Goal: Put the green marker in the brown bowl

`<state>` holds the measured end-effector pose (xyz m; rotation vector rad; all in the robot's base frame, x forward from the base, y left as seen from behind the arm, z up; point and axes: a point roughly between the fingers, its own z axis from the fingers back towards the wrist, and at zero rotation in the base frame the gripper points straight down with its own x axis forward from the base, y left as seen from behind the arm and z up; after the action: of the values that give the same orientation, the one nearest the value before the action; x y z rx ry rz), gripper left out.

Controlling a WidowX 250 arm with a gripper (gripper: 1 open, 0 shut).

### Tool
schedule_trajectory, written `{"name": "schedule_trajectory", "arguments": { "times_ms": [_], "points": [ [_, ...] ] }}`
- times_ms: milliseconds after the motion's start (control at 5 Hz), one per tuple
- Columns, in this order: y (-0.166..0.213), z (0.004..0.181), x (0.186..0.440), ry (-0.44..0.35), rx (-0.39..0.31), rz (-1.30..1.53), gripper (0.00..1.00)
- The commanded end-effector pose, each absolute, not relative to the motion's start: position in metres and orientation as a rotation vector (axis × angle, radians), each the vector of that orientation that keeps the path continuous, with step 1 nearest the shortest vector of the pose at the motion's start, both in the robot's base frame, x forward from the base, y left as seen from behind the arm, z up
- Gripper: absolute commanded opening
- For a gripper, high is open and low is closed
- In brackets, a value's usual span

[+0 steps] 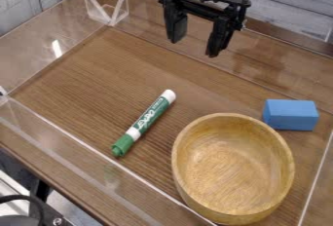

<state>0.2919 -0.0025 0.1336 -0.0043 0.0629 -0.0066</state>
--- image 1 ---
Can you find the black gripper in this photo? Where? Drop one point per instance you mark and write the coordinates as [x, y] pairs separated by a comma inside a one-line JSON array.
[[207, 9]]

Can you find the green Expo marker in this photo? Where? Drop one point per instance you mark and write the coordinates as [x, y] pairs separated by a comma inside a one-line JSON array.
[[143, 123]]

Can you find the brown wooden bowl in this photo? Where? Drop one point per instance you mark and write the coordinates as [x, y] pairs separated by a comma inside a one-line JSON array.
[[232, 168]]

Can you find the blue foam block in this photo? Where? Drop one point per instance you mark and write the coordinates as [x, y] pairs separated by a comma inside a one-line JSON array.
[[290, 115]]

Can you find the clear acrylic front barrier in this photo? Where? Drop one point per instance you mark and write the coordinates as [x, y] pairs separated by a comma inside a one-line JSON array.
[[135, 186]]

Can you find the clear acrylic corner bracket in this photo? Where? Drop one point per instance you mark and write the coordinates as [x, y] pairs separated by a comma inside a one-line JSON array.
[[105, 13]]

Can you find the black metal mount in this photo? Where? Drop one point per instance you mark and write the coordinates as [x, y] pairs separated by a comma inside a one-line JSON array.
[[24, 213]]

